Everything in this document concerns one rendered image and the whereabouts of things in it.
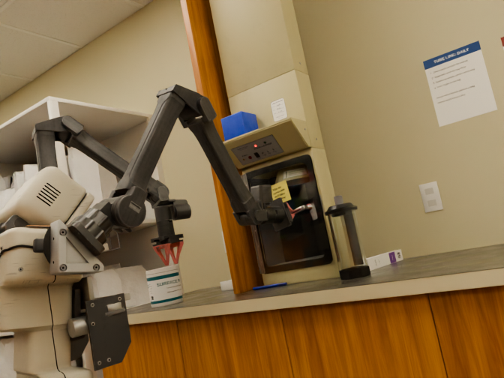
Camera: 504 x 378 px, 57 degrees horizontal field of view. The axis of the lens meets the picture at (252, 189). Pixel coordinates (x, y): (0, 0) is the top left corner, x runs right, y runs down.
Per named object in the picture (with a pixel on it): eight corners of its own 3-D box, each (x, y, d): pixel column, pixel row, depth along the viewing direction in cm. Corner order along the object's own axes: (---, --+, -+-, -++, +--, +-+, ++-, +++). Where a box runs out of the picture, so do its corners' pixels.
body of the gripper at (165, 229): (184, 238, 165) (181, 218, 166) (163, 241, 156) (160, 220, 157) (171, 241, 168) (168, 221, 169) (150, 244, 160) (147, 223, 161)
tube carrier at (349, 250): (352, 271, 158) (339, 210, 161) (378, 268, 150) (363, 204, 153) (331, 277, 151) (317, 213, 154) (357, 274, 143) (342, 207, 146)
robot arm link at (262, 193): (235, 223, 147) (256, 221, 142) (232, 187, 148) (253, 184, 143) (259, 220, 156) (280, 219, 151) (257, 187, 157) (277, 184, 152)
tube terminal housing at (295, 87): (295, 277, 199) (261, 107, 209) (366, 267, 181) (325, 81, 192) (263, 287, 179) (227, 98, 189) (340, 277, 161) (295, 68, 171)
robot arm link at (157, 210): (151, 207, 165) (157, 203, 160) (168, 205, 169) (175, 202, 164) (154, 226, 164) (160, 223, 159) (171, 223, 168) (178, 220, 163)
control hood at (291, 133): (241, 169, 185) (236, 145, 186) (312, 146, 167) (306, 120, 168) (223, 168, 175) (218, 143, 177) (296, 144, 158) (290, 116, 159)
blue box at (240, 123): (240, 143, 184) (235, 121, 185) (260, 136, 179) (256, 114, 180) (224, 141, 176) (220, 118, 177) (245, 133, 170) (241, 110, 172)
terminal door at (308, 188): (262, 274, 179) (243, 173, 184) (334, 263, 162) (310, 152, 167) (262, 274, 178) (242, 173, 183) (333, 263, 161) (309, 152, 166)
